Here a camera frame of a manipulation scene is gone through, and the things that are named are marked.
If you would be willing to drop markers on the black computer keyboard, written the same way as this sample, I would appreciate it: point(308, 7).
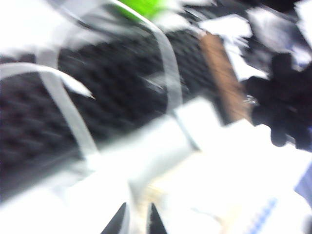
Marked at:
point(109, 85)

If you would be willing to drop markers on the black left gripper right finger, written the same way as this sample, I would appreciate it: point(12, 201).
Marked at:
point(154, 221)

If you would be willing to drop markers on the green apple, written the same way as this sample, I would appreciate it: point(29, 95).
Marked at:
point(143, 7)

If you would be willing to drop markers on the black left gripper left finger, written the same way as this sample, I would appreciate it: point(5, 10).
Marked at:
point(120, 220)

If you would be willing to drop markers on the black white octopus plush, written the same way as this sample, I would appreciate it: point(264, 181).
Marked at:
point(280, 97)

